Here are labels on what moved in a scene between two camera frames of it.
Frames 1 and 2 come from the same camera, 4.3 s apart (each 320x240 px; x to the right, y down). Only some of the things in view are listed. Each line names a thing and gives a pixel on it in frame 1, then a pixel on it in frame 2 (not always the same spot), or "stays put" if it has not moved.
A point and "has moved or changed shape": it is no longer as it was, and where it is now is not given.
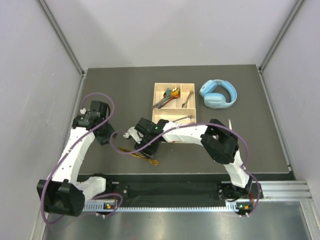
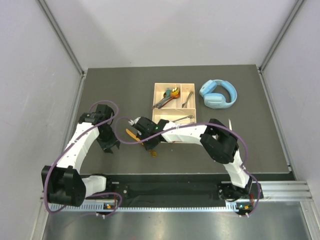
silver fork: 184,105 stays put
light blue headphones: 217,100 stays put
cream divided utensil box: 174,102 stays put
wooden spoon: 152,161 has moved or changed shape
